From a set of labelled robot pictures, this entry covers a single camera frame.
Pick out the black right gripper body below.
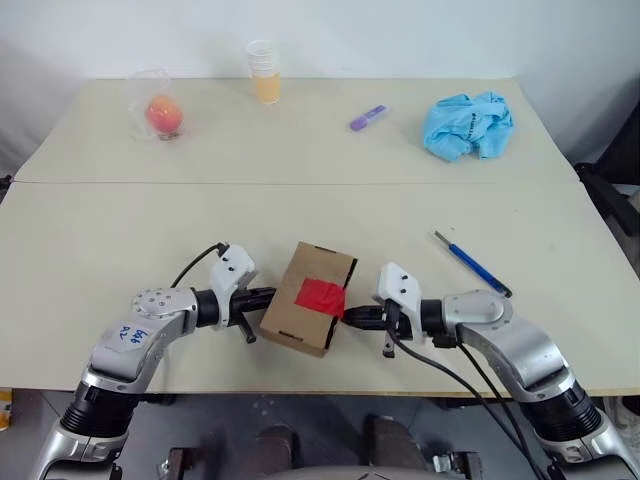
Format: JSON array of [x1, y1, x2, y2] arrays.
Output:
[[380, 303, 413, 359]]

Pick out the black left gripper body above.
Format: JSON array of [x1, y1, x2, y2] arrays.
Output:
[[227, 288, 258, 346]]

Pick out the brown cardboard box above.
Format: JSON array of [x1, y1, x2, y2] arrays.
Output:
[[258, 241, 359, 359]]

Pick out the blue pen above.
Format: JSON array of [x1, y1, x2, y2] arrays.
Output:
[[432, 230, 513, 299]]

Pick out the red tape strip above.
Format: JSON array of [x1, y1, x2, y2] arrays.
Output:
[[293, 278, 350, 321]]

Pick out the dark rounded shape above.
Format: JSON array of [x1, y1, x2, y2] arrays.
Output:
[[366, 414, 427, 472], [249, 424, 297, 474]]

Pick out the grey robot torso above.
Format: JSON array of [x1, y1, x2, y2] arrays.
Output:
[[269, 464, 432, 480]]

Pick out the purple highlighter pen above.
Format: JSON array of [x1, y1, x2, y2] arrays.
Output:
[[348, 104, 390, 133]]

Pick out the red yellow apple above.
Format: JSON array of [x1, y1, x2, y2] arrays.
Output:
[[144, 94, 184, 135]]

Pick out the clear cup stack, orange liquid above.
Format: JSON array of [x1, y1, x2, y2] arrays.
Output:
[[244, 39, 282, 106]]

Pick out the crumpled light blue cloth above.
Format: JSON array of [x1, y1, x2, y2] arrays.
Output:
[[422, 90, 516, 164]]

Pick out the apple in clear bag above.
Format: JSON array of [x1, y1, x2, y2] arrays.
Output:
[[127, 68, 194, 144]]

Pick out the black chair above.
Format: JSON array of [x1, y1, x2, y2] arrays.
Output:
[[574, 64, 640, 281]]

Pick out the yellow container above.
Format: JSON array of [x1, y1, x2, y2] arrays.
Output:
[[0, 388, 14, 432]]

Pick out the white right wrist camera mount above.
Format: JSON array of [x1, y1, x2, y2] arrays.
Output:
[[375, 262, 424, 342]]

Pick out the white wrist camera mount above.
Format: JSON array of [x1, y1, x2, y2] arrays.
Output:
[[208, 243, 259, 329], [375, 262, 424, 342]]

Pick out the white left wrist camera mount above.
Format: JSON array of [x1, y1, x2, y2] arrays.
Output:
[[208, 243, 259, 329]]

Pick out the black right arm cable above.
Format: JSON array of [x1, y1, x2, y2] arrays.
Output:
[[433, 335, 534, 454], [390, 333, 551, 480]]

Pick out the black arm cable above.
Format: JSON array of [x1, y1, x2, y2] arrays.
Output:
[[433, 335, 534, 454], [390, 333, 551, 480], [170, 242, 229, 290]]

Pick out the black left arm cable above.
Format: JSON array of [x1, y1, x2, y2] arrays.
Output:
[[170, 242, 229, 290]]

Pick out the metal caster bracket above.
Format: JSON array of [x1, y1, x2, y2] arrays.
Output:
[[428, 449, 482, 477], [158, 447, 194, 480]]

